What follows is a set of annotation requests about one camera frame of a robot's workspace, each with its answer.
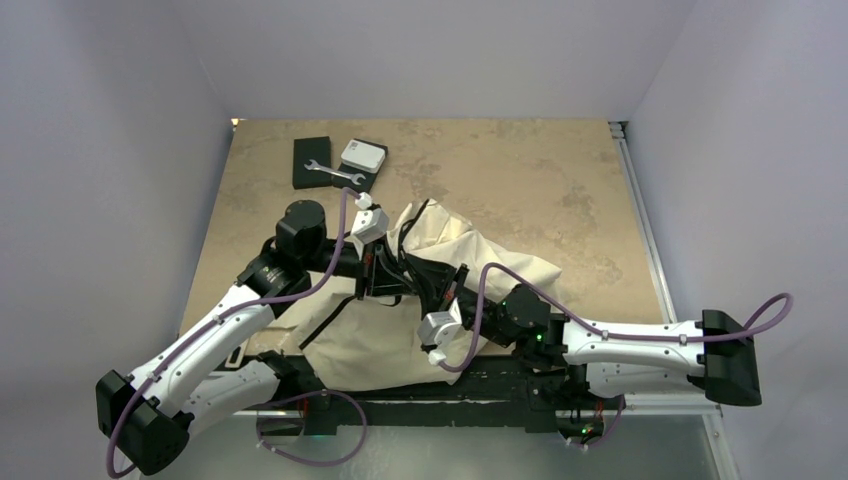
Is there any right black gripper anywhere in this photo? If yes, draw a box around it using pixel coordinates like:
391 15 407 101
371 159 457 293
403 256 515 350

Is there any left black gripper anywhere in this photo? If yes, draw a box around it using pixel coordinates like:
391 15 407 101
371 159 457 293
302 233 416 300

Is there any beige jacket with black lining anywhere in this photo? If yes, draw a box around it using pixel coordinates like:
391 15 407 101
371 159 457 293
248 199 562 391

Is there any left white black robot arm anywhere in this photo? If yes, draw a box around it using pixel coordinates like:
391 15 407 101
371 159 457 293
95 192 388 479

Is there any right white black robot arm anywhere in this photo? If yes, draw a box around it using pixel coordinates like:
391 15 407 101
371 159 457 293
405 256 762 407

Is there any white tag black card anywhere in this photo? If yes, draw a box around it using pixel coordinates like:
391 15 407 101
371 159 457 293
340 139 388 174

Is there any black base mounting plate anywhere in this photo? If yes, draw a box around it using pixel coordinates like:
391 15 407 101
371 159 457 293
247 352 626 439

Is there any silver open-end wrench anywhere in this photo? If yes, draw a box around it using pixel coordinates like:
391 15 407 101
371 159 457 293
303 159 365 185

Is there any black pouch with wrench logo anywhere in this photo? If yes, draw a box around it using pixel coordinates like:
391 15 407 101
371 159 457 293
292 136 332 190

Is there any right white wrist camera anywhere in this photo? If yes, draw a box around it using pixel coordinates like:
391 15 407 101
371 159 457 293
417 299 463 366

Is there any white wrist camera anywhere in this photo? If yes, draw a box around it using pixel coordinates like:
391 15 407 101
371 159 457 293
350 193 389 246
417 299 463 366

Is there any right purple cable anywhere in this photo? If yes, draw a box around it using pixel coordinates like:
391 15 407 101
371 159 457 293
437 262 795 452

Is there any purple cable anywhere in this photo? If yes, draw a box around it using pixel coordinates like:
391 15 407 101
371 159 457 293
437 262 795 452
105 187 369 478

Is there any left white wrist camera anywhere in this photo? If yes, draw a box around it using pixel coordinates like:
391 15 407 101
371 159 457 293
350 193 389 246

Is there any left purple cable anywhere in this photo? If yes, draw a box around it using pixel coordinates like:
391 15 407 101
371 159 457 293
105 187 369 478

